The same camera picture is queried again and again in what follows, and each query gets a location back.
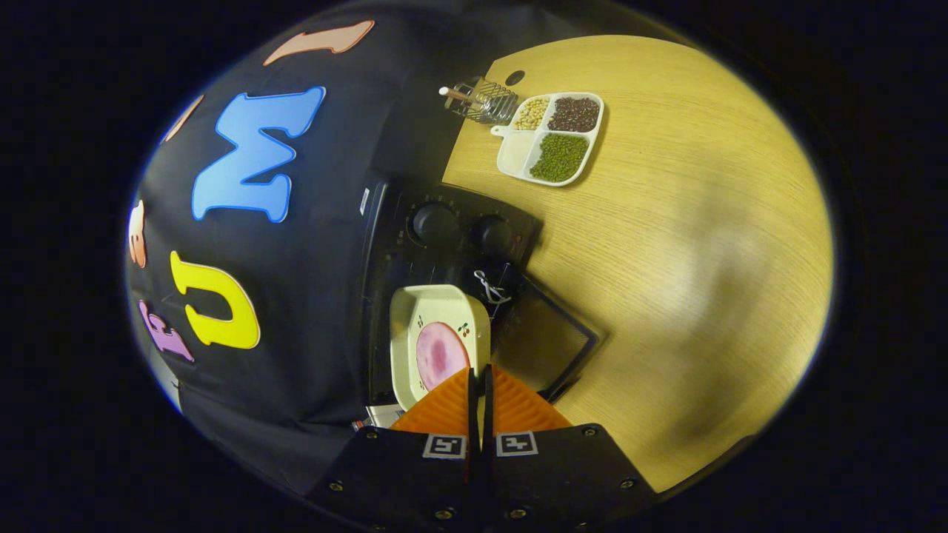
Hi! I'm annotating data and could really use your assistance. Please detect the metal wire mesh holder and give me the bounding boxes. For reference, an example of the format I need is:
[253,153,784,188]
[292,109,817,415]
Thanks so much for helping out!
[438,76,519,124]

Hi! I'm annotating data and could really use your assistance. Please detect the dark red beans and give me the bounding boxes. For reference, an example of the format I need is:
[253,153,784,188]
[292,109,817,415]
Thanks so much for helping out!
[548,96,601,134]

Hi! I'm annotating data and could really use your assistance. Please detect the green mung beans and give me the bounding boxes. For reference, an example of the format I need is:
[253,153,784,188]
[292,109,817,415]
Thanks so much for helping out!
[529,133,590,183]

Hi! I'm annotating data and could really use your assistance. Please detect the black electric oven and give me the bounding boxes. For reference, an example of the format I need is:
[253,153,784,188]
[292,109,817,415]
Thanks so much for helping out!
[359,174,601,415]

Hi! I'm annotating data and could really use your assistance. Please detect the white small appliance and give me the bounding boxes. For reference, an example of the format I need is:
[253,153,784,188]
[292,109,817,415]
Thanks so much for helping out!
[367,403,406,430]

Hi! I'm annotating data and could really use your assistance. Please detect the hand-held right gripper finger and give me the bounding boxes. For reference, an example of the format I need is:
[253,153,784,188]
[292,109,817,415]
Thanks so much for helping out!
[307,366,481,530]
[483,364,658,530]

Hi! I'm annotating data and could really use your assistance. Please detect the black backdrop cloth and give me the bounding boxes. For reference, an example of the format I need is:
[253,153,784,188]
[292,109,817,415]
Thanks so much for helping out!
[126,0,593,497]

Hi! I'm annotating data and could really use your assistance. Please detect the white divided tray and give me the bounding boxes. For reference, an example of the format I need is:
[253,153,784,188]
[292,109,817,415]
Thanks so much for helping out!
[490,91,605,187]

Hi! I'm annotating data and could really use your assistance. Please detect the white cord loop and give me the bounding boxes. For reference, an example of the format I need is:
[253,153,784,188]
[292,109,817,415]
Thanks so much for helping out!
[473,269,513,306]

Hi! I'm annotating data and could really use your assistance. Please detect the cream square plate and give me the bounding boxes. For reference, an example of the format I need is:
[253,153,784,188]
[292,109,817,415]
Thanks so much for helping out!
[390,284,492,412]

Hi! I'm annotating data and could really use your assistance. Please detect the yellow soybeans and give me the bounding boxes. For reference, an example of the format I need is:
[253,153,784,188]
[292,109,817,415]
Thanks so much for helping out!
[513,98,551,132]

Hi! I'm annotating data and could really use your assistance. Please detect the pink ham slice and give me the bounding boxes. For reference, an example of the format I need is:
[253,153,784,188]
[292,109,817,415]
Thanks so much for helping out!
[415,321,472,393]

